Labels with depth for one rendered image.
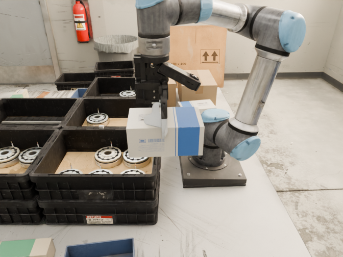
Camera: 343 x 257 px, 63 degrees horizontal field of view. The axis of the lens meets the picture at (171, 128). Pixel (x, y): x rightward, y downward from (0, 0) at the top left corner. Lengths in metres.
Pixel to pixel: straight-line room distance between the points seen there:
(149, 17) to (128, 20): 3.44
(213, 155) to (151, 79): 0.58
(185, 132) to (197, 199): 0.47
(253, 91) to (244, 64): 3.40
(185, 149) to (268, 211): 0.51
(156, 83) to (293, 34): 0.48
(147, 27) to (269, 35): 0.46
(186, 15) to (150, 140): 0.32
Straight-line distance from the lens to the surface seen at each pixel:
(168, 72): 0.69
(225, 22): 0.98
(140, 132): 0.72
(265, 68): 1.00
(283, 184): 2.42
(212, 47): 4.02
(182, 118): 0.76
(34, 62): 4.50
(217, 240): 1.02
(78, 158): 1.18
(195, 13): 0.71
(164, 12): 0.66
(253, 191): 1.21
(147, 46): 0.66
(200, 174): 1.18
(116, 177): 0.89
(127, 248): 0.96
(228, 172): 1.22
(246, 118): 1.04
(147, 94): 0.71
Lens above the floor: 1.49
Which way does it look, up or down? 30 degrees down
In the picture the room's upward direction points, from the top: straight up
